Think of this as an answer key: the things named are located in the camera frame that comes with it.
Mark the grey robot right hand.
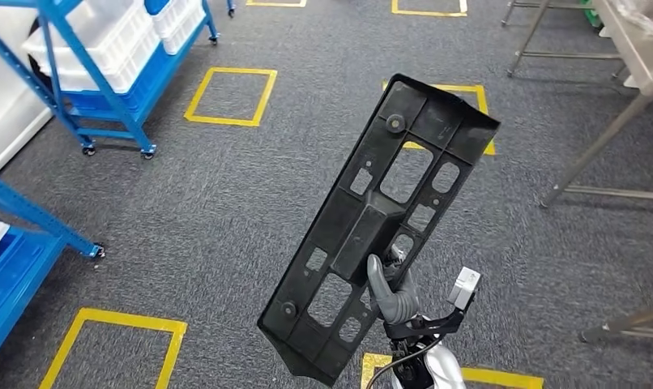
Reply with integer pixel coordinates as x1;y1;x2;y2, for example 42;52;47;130
366;244;421;326

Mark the black plastic plate bracket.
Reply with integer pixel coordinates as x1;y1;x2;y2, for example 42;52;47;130
256;73;502;387

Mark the blue wheeled shelf rack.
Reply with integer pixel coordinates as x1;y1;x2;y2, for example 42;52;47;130
0;171;106;373
0;0;220;160

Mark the stainless steel table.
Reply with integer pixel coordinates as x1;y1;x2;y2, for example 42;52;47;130
501;0;653;209

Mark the green object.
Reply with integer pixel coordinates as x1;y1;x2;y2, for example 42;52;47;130
581;0;601;28

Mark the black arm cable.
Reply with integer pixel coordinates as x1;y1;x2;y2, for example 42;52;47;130
365;335;446;389

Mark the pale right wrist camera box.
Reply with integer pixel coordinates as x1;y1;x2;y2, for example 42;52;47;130
448;267;482;311

